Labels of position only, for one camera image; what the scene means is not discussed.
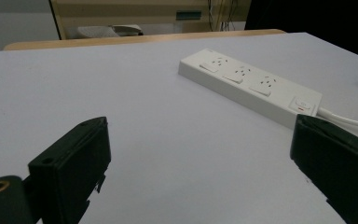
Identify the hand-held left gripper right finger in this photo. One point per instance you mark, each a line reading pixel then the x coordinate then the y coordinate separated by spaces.
pixel 338 165

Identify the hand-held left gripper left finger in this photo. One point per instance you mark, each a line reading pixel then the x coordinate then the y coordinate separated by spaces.
pixel 71 168

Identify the white power strip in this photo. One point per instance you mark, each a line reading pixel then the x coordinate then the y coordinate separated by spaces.
pixel 248 85

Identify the white paper stack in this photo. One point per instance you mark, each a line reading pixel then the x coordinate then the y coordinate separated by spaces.
pixel 108 31

